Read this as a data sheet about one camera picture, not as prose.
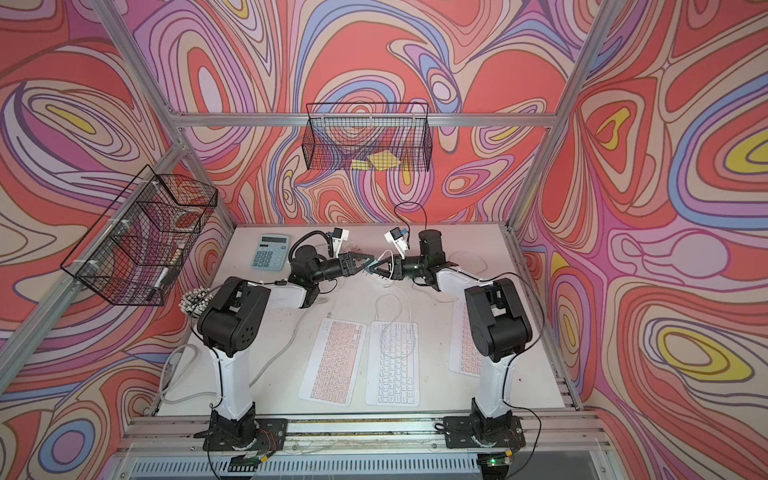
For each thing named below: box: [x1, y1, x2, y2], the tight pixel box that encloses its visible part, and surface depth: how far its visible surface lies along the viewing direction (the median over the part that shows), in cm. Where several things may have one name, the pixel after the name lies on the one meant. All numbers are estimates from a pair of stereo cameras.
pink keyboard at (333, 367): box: [298, 318, 367, 408], surface depth 86 cm
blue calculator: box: [251, 235, 290, 271], surface depth 110 cm
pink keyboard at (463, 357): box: [449, 300, 482, 377], surface depth 88 cm
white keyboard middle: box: [365, 321, 420, 407], surface depth 86 cm
